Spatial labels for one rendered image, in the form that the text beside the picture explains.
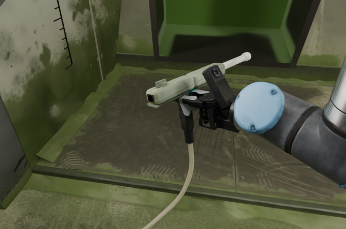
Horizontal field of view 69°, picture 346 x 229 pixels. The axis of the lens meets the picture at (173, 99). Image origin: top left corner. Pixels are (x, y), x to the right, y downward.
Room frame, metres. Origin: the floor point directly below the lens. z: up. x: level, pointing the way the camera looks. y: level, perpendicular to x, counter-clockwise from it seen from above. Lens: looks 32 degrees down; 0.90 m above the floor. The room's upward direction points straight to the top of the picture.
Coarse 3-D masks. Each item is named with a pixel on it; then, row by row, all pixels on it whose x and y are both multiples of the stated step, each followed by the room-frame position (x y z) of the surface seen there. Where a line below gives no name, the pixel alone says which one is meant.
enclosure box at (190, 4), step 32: (160, 0) 1.22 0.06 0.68; (192, 0) 1.34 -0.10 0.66; (224, 0) 1.31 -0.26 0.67; (256, 0) 1.29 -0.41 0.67; (288, 0) 1.27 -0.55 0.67; (320, 0) 0.90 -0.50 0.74; (160, 32) 1.20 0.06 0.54; (192, 32) 1.28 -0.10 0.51; (224, 32) 1.27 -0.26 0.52; (256, 32) 1.26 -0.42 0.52; (288, 32) 1.15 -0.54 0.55; (256, 64) 0.98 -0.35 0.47; (288, 64) 0.96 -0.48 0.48
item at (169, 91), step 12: (240, 60) 0.85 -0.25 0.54; (192, 72) 0.70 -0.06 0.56; (156, 84) 0.59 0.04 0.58; (168, 84) 0.61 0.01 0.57; (180, 84) 0.62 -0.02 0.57; (192, 84) 0.65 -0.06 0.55; (204, 84) 0.68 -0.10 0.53; (156, 96) 0.56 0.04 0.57; (168, 96) 0.58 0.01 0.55; (180, 96) 0.61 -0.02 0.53; (180, 108) 0.63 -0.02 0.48; (180, 120) 0.62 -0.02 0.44; (192, 120) 0.62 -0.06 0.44; (192, 132) 0.61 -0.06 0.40
